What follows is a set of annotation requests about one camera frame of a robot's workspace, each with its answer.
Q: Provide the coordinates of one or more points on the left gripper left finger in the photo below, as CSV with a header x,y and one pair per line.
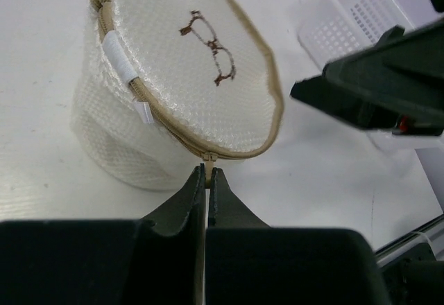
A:
x,y
157,259

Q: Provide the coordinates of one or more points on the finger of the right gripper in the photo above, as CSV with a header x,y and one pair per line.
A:
x,y
394,86

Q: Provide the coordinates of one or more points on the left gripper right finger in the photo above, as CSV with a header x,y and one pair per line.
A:
x,y
249,262

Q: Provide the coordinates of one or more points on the round mesh laundry bag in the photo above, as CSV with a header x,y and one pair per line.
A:
x,y
169,84

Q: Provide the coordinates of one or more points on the white perforated plastic basket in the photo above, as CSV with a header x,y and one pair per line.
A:
x,y
338,28

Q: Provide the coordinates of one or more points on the aluminium rail frame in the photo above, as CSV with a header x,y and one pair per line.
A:
x,y
430,233

